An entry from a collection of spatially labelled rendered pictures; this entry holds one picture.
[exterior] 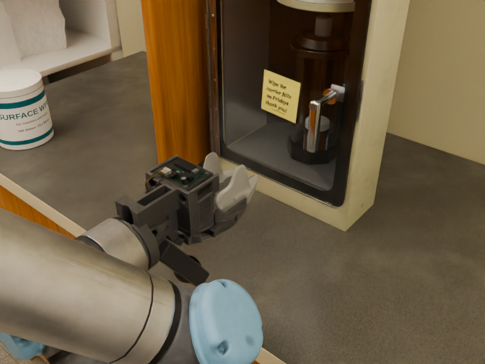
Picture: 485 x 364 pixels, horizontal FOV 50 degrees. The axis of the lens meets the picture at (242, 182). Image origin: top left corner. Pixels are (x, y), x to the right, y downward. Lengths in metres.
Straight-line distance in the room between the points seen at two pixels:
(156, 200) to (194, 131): 0.55
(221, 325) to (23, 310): 0.15
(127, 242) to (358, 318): 0.41
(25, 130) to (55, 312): 0.93
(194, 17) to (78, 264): 0.72
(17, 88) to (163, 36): 0.40
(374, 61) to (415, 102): 0.48
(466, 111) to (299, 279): 0.59
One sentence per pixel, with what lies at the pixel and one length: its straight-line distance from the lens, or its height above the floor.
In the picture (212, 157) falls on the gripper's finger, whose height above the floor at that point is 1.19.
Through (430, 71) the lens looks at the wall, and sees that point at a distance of 1.25.
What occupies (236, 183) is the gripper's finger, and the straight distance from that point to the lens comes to 0.65.
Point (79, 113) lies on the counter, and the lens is 1.42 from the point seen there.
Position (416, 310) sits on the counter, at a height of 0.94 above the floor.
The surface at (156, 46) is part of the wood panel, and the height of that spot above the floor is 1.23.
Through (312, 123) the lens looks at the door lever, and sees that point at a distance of 0.81.
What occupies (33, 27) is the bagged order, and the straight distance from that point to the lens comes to 1.91.
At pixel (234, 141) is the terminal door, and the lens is 1.02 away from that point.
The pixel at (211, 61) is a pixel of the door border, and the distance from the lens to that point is 0.99.
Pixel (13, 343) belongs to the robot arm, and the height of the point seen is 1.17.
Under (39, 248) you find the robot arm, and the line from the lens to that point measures 0.36.
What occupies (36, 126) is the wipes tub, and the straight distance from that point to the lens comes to 1.27.
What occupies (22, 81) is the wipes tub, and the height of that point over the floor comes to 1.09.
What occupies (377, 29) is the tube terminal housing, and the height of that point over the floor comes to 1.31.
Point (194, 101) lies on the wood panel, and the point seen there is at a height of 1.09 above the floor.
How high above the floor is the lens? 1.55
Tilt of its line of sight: 34 degrees down
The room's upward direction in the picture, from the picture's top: straight up
